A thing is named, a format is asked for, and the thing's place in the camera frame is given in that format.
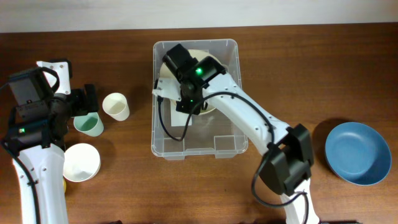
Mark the cream large bowl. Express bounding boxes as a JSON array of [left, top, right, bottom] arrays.
[[159, 49, 222, 115]]

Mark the mint green plastic cup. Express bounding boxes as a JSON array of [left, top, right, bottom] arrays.
[[73, 112, 104, 137]]

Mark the cream plastic cup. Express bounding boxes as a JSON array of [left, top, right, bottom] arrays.
[[102, 93, 130, 121]]

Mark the white small bowl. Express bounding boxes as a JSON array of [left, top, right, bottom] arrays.
[[63, 143, 101, 182]]

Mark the clear plastic storage container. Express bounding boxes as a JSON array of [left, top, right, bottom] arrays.
[[151, 39, 248, 160]]

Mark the yellow small bowl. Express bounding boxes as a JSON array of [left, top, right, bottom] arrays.
[[63, 179, 67, 193]]

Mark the blue large bowl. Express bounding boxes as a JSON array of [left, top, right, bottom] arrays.
[[325, 122, 392, 186]]

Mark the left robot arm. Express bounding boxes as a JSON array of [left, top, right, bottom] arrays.
[[1, 67, 99, 223]]

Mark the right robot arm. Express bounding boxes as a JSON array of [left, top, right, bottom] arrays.
[[153, 44, 320, 223]]

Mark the white label sticker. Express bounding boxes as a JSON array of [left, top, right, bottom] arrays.
[[170, 100, 188, 127]]

